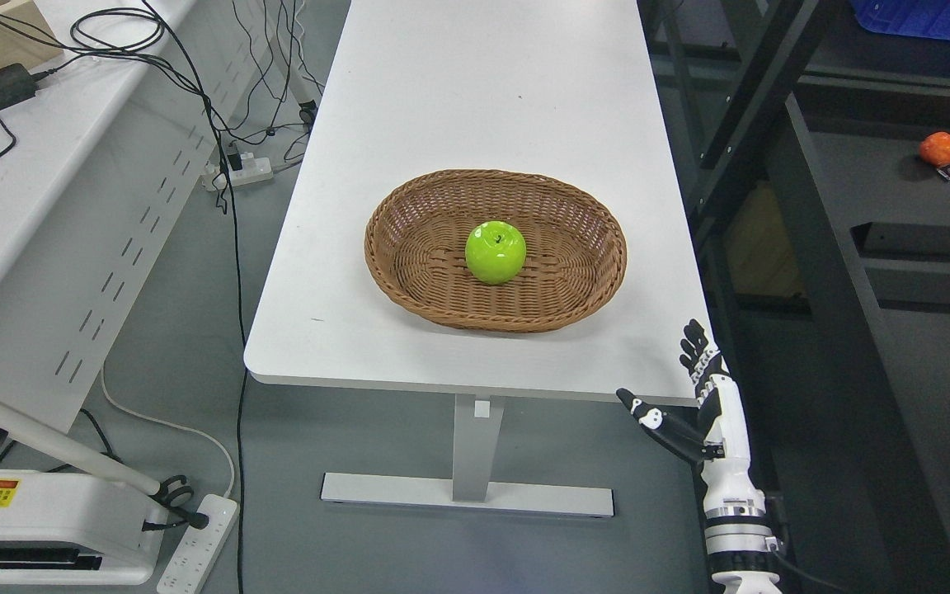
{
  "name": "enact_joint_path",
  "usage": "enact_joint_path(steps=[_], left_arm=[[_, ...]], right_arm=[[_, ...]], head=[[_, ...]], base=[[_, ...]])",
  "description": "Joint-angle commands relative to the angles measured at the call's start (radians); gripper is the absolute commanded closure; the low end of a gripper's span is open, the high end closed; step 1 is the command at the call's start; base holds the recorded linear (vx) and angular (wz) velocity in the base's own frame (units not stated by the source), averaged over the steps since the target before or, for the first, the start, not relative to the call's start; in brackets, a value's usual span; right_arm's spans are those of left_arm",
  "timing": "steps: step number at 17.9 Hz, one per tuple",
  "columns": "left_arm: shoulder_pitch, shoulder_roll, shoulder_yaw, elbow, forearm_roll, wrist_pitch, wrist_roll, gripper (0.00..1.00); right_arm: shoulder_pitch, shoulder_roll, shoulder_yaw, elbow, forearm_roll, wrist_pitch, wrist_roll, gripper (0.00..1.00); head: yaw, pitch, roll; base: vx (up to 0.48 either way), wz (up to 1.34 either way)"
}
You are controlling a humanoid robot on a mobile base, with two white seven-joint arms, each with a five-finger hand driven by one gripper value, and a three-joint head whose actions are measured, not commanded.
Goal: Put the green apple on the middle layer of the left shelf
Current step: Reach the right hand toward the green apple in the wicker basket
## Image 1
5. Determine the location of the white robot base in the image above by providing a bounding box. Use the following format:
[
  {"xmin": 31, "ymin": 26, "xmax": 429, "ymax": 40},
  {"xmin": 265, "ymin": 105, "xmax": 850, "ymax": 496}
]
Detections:
[{"xmin": 0, "ymin": 376, "xmax": 195, "ymax": 587}]

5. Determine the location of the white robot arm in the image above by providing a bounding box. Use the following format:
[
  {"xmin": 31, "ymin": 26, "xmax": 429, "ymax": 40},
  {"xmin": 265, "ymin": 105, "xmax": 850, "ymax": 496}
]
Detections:
[{"xmin": 703, "ymin": 488, "xmax": 782, "ymax": 593}]

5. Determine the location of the brown wicker basket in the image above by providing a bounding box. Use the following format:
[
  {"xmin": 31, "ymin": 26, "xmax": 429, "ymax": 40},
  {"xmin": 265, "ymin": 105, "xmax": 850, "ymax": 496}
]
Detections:
[{"xmin": 364, "ymin": 169, "xmax": 628, "ymax": 333}]

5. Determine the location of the white power strip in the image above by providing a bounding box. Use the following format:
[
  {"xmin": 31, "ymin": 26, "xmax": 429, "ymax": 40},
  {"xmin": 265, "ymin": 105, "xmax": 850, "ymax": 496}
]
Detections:
[
  {"xmin": 156, "ymin": 495, "xmax": 240, "ymax": 593},
  {"xmin": 200, "ymin": 152, "xmax": 274, "ymax": 192}
]

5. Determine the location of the black metal shelf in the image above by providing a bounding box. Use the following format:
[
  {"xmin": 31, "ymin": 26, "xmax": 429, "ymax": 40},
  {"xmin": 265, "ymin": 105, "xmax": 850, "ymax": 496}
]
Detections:
[{"xmin": 637, "ymin": 1, "xmax": 950, "ymax": 593}]

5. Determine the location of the white side desk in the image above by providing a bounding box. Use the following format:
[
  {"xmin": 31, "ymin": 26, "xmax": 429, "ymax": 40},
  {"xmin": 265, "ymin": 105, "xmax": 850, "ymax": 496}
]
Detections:
[{"xmin": 0, "ymin": 1, "xmax": 266, "ymax": 430}]

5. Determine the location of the green apple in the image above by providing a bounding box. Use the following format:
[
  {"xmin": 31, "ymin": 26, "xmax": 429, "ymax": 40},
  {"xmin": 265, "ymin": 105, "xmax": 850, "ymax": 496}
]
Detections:
[{"xmin": 465, "ymin": 219, "xmax": 527, "ymax": 285}]

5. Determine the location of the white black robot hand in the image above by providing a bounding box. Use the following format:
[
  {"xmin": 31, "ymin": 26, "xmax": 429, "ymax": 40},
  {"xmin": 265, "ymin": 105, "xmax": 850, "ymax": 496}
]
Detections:
[{"xmin": 615, "ymin": 319, "xmax": 758, "ymax": 507}]

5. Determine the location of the black hanging cable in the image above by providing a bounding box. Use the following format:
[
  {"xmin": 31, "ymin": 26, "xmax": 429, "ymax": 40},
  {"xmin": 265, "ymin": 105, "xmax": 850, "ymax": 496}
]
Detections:
[{"xmin": 137, "ymin": 0, "xmax": 248, "ymax": 594}]

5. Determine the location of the black power adapter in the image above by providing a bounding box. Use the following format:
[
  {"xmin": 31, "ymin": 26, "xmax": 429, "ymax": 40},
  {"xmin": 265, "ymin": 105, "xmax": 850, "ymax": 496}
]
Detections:
[{"xmin": 0, "ymin": 63, "xmax": 38, "ymax": 111}]

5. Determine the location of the white power strip near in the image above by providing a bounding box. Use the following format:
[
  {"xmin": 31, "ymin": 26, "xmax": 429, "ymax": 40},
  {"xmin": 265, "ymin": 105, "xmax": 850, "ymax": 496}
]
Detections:
[{"xmin": 156, "ymin": 495, "xmax": 240, "ymax": 593}]

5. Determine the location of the white power strip far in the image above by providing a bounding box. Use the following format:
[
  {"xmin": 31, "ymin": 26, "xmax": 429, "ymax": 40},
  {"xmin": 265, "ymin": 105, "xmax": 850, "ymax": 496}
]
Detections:
[{"xmin": 200, "ymin": 152, "xmax": 274, "ymax": 192}]

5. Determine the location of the blue plastic bin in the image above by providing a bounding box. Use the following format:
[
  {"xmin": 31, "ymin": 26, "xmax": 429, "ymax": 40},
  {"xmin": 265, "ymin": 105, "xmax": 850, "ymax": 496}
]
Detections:
[{"xmin": 849, "ymin": 1, "xmax": 950, "ymax": 40}]

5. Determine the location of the orange toy on shelf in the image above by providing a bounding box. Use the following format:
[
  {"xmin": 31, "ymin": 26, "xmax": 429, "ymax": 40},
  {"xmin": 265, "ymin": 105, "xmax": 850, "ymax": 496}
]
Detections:
[{"xmin": 919, "ymin": 131, "xmax": 950, "ymax": 168}]

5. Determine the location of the white table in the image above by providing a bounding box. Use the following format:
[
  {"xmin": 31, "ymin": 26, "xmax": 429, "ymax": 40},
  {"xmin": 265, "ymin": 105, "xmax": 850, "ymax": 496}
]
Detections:
[{"xmin": 244, "ymin": 1, "xmax": 708, "ymax": 516}]

